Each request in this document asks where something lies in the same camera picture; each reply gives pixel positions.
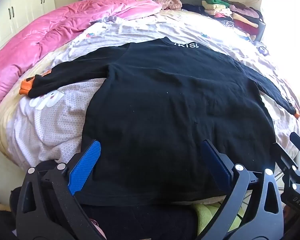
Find black sweater with orange cuffs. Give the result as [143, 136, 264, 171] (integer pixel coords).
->
[19, 37, 300, 207]

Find lilac printed blanket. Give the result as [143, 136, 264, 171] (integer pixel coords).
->
[5, 10, 300, 173]

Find person's black pants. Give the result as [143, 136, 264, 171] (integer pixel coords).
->
[10, 187, 199, 240]

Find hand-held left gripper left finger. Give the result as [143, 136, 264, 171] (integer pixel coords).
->
[16, 140, 108, 240]

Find white wardrobe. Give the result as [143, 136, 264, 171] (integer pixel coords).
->
[0, 0, 57, 48]

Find pile of folded clothes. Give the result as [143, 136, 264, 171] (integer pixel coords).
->
[202, 0, 264, 37]

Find black bedside box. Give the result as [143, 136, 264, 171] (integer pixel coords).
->
[255, 21, 267, 43]

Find yellow-green cloth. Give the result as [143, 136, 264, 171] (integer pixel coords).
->
[192, 202, 243, 233]

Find pink quilt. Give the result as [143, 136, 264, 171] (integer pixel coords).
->
[0, 0, 163, 120]

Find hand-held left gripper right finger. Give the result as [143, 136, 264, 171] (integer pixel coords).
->
[197, 139, 284, 240]

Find dark navy garment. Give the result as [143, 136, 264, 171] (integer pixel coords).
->
[182, 4, 208, 16]

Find pink fluffy garment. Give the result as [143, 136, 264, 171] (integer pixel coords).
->
[156, 0, 183, 11]

